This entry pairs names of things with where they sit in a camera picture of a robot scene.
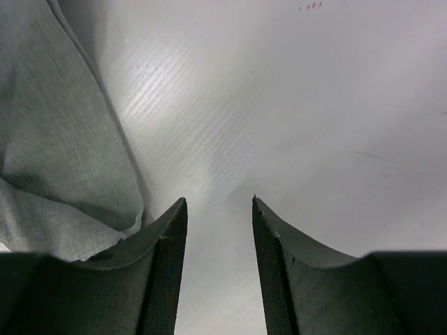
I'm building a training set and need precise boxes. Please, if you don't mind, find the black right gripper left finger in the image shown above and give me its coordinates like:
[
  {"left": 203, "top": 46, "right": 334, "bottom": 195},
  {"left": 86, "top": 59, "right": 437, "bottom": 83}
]
[{"left": 1, "top": 198, "right": 188, "bottom": 334}]

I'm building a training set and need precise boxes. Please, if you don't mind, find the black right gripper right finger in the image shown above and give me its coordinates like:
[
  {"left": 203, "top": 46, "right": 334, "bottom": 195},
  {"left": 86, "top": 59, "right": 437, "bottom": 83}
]
[{"left": 252, "top": 198, "right": 446, "bottom": 334}]

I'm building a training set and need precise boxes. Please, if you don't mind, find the grey cloth napkin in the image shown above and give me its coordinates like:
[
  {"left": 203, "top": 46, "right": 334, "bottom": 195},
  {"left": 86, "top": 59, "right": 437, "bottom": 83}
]
[{"left": 1, "top": 1, "right": 144, "bottom": 261}]

